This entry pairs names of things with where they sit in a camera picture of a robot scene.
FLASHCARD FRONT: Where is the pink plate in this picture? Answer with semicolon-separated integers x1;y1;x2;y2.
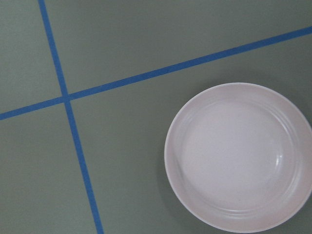
164;82;312;233

